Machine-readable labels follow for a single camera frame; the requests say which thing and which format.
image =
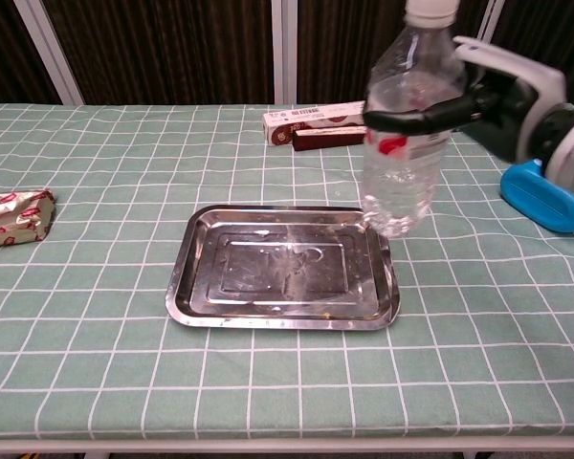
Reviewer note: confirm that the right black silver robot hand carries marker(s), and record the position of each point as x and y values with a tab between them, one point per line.
516	95

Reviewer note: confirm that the clear bottle with white cap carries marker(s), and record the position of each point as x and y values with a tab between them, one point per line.
406	181

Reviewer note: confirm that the blue cartoon detergent bottle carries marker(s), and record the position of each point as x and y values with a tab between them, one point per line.
536	201

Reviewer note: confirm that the silver metal tray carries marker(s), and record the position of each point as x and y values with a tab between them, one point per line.
282	272

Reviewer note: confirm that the long dark red chopstick box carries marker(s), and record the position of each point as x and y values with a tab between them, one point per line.
330	138

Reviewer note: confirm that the long white chopstick box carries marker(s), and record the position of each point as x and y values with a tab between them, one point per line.
311	117

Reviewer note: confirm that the green white checked tablecloth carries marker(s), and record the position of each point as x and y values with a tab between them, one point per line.
124	363

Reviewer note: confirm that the gold red snack packet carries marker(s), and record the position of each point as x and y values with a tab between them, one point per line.
14	217

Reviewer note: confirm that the white partition post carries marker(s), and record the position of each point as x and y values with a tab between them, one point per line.
489	19
48	52
283	52

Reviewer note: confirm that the white table frame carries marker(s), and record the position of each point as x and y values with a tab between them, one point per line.
268	445

